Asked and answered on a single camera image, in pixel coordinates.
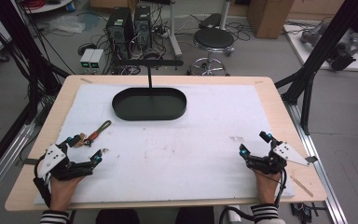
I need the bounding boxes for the person's right leg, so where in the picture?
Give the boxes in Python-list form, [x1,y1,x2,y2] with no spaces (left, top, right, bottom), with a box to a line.
[174,206,215,224]

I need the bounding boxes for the aluminium rail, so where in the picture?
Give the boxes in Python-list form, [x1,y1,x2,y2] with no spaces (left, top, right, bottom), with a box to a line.
[283,101,349,224]
[0,122,36,213]

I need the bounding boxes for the black oval tray hanger stand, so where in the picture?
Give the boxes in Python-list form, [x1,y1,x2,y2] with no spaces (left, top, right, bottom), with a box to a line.
[111,58,188,121]

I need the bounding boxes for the person's left hand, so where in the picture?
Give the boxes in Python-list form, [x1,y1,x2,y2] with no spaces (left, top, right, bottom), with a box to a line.
[48,175,86,213]

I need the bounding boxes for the brown cardboard box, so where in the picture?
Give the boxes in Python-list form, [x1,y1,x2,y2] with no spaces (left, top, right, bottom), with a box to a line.
[245,0,296,40]

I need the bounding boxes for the clear plastic bag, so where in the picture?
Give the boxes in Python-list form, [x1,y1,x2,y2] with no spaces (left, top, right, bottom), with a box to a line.
[47,14,87,35]

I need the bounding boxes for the white power supply unit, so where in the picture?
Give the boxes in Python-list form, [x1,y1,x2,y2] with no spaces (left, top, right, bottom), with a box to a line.
[89,49,105,71]
[79,48,95,70]

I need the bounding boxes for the thin wooden stick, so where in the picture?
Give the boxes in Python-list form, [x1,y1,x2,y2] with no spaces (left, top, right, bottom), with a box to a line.
[289,175,315,198]

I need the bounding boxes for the person's right hand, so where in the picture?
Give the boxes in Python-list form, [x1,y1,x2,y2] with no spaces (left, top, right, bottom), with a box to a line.
[253,169,282,206]

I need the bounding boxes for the black metal frame post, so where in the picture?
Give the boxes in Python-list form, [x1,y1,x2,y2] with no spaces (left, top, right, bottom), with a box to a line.
[274,0,358,136]
[0,0,71,122]

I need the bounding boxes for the black computer tower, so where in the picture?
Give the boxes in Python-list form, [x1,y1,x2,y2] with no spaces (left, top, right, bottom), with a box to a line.
[105,7,135,60]
[133,5,153,50]

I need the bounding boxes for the white foam mat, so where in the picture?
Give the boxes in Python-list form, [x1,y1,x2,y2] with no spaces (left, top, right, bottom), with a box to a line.
[33,83,296,205]

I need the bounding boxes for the small black electronics parts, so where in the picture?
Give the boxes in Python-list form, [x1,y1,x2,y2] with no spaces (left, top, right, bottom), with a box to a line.
[290,202,324,224]

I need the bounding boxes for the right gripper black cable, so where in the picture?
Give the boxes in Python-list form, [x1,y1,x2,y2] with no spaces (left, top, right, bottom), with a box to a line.
[218,167,288,224]

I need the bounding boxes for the orange and green keychain strap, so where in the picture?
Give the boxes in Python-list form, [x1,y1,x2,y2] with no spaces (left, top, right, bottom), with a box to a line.
[74,119,113,147]

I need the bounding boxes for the grey machine parts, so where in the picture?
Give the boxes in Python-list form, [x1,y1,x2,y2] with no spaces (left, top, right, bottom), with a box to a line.
[299,21,358,72]

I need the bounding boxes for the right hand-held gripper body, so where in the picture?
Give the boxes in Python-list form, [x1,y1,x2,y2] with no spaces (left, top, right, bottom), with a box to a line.
[247,139,311,175]

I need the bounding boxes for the person's leg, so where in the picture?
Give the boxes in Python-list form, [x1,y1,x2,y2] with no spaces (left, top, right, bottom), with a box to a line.
[95,208,141,224]
[174,206,215,224]

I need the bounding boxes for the white table leg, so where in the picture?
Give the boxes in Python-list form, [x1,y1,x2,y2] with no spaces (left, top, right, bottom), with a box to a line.
[166,0,184,58]

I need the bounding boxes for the black round stool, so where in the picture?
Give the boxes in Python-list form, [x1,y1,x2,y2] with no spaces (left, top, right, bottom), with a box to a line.
[187,27,236,77]

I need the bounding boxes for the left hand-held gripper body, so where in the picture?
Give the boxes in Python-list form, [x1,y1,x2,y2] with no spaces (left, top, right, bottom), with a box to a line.
[33,143,95,182]

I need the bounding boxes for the wooden table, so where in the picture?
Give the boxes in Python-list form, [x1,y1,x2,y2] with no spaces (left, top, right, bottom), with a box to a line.
[4,74,328,213]

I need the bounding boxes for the person's left leg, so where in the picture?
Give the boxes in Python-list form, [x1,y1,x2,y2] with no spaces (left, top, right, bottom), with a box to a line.
[95,208,141,224]

